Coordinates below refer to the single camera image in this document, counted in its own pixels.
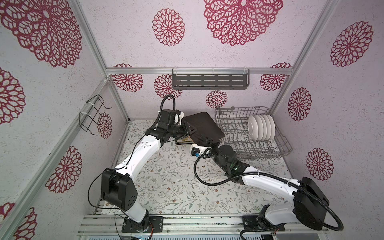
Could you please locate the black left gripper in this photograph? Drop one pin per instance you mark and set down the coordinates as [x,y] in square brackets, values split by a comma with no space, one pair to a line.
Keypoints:
[186,132]

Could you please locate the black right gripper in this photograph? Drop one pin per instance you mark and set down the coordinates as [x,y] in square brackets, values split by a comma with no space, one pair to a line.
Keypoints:
[213,143]

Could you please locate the black square plate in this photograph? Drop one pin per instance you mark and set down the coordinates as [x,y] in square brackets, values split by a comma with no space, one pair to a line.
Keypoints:
[206,128]
[184,141]

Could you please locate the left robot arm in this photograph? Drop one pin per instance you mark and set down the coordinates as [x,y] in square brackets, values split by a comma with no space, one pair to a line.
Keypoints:
[118,184]

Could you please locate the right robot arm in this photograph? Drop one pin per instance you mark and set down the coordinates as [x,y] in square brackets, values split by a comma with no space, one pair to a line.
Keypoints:
[303,201]

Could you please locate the white round plate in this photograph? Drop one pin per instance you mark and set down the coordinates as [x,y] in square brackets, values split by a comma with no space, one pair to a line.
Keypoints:
[268,126]
[254,128]
[273,127]
[263,126]

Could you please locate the floral table mat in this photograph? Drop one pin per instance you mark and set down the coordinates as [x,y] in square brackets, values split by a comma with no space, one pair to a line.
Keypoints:
[167,184]

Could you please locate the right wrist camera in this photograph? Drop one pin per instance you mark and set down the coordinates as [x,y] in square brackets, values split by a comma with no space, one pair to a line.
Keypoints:
[198,151]

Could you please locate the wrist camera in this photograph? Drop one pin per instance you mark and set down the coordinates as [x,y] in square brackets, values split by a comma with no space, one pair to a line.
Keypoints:
[178,118]
[198,151]

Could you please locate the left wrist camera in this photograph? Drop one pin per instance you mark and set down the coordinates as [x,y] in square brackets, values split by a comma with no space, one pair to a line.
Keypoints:
[178,118]

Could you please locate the grey wire dish rack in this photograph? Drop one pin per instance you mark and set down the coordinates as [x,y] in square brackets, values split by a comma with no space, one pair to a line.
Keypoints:
[233,122]

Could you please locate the grey wall shelf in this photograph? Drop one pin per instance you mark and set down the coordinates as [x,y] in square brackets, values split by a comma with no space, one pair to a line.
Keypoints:
[213,81]

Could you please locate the black wire wall holder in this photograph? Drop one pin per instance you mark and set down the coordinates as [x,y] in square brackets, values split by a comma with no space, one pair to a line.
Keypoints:
[96,121]

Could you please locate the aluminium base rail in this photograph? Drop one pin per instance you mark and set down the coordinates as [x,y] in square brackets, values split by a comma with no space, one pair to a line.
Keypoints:
[188,227]

